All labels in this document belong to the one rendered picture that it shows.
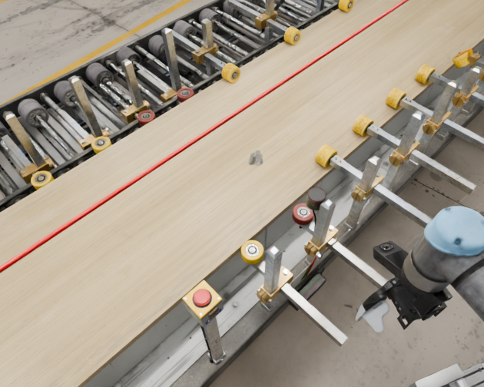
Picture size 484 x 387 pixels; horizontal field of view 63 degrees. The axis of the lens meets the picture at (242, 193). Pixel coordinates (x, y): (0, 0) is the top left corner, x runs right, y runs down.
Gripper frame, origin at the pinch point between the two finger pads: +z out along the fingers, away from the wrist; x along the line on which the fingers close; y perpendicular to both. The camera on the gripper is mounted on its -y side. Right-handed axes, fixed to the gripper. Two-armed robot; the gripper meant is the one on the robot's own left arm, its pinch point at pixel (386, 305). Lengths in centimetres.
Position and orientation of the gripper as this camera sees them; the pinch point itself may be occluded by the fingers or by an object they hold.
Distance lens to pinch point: 91.8
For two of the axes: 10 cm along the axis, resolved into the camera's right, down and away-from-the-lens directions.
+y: 3.5, 7.5, -5.6
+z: 0.2, 6.0, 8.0
